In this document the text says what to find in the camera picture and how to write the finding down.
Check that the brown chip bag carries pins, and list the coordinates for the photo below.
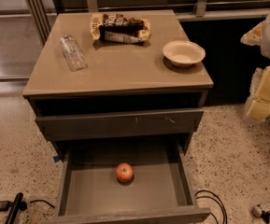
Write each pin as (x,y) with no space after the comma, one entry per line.
(119,28)

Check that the black stick tool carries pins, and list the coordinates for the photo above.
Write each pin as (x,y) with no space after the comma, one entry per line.
(19,204)

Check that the red apple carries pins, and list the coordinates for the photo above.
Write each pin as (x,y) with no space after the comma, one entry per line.
(124,172)

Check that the black power adapter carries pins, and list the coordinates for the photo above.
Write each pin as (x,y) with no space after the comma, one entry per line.
(5,205)

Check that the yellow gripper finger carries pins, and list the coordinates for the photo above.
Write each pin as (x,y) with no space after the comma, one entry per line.
(258,103)
(253,36)

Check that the open middle drawer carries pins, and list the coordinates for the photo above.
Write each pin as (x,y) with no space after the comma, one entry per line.
(159,193)

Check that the white power strip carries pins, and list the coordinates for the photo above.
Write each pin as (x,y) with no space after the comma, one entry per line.
(261,208)

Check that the blue tape piece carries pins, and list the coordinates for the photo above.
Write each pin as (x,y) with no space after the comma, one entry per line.
(56,158)

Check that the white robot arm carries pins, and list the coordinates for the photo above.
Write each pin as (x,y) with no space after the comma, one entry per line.
(265,43)

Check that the grey drawer cabinet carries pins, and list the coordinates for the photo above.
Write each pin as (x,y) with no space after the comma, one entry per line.
(119,77)

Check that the closed top drawer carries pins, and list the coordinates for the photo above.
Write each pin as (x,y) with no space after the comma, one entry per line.
(119,124)

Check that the white bowl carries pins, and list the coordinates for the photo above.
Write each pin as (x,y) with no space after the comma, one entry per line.
(183,53)

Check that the clear plastic water bottle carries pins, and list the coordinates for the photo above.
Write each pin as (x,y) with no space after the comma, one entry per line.
(73,53)

